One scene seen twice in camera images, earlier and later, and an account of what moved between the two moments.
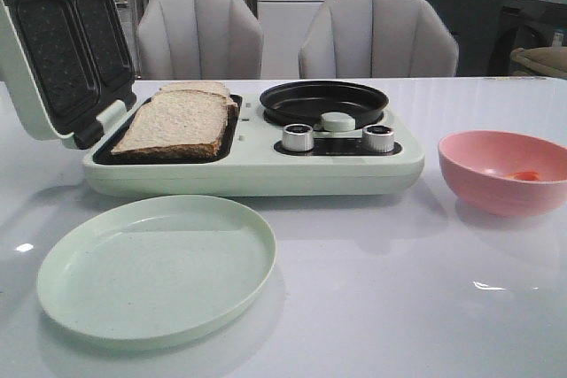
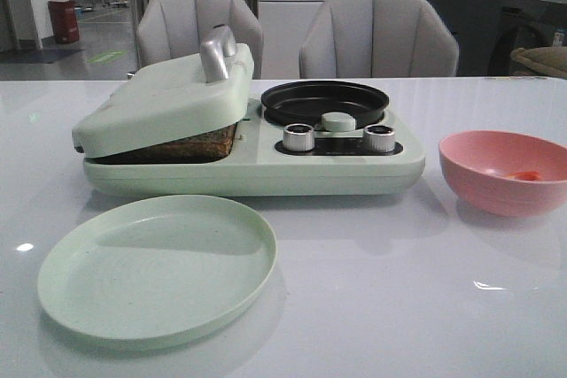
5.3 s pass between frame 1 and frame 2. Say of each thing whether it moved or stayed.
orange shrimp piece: stayed
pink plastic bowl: stayed
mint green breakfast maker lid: moved
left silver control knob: stayed
